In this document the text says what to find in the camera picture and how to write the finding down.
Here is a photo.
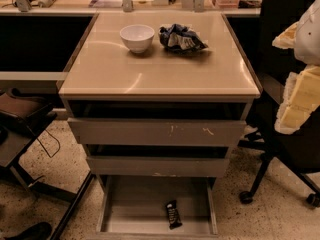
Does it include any top drawer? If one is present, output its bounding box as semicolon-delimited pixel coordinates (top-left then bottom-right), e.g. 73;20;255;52
68;118;246;147

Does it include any dark brown stool chair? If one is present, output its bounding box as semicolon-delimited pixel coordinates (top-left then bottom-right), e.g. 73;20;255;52
0;88;76;202

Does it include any beige drawer cabinet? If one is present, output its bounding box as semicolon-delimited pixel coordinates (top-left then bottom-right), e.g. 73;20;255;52
55;10;264;182

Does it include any black metal table leg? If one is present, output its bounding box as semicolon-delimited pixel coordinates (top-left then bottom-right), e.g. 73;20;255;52
50;173;94;240

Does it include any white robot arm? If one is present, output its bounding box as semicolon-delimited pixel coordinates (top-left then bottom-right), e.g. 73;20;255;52
272;0;320;134

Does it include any black office chair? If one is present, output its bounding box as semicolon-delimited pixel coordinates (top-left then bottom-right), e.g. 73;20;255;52
239;0;320;207

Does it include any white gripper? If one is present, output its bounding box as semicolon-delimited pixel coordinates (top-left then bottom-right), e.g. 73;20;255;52
272;22;320;135

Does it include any black shoe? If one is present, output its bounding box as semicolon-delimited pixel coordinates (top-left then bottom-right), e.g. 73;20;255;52
1;222;52;240

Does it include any crumpled blue chip bag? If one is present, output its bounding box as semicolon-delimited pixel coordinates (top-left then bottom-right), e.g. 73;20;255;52
158;24;208;54

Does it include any middle drawer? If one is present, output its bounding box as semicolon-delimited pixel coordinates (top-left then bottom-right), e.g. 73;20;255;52
86;156;229;177

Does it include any open bottom drawer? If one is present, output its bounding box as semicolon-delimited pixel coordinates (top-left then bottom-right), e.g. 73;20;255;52
87;176;218;240

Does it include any white ceramic bowl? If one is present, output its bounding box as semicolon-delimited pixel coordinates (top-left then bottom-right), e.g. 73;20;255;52
120;24;155;53

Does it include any thin black cable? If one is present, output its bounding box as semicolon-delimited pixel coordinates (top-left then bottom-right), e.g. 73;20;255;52
25;123;62;159

